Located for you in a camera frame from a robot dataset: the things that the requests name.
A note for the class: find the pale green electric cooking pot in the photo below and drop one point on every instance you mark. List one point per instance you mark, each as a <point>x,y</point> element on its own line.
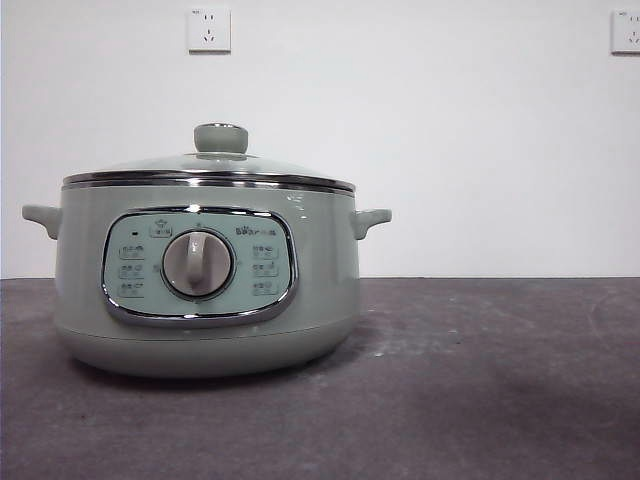
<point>325,280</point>

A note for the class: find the white wall socket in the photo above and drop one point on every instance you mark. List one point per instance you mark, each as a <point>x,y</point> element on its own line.
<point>627,32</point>
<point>209,31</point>

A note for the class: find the glass lid with green knob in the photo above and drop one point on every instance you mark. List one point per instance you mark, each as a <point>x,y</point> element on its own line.
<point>220,139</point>

